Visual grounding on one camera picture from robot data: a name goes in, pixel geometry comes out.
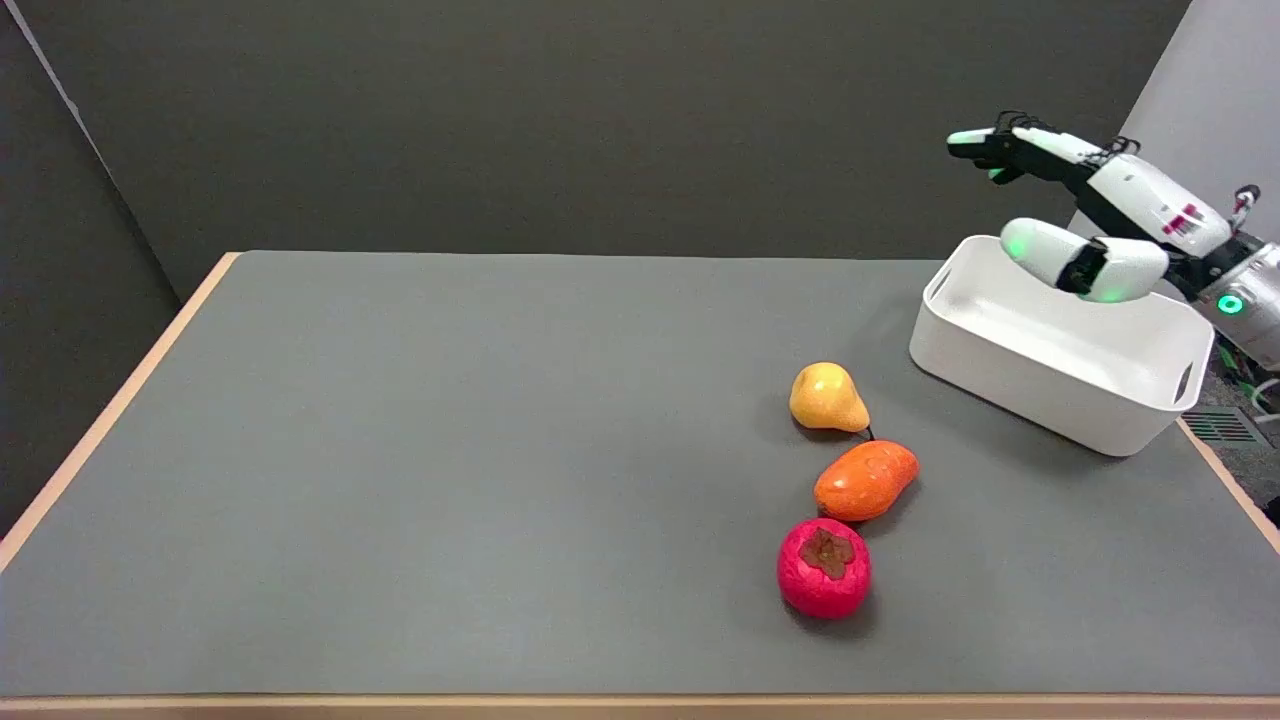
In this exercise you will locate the white plastic bin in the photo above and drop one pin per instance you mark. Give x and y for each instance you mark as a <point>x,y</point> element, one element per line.
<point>1062,345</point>

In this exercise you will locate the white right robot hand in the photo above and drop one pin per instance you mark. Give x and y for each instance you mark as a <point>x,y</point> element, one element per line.
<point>1130,190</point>

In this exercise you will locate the red tomato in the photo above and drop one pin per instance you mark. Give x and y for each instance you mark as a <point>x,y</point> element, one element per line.
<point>823,568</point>

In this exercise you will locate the yellow pear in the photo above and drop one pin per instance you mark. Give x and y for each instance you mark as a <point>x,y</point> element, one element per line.
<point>826,398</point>

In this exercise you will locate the floor vent grille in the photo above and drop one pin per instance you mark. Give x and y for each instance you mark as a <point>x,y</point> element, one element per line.
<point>1220,426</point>

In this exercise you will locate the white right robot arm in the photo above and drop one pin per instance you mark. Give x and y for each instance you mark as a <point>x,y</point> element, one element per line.
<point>1245,300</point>

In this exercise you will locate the orange mango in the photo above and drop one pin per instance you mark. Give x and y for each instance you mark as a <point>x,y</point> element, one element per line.
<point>865,481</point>

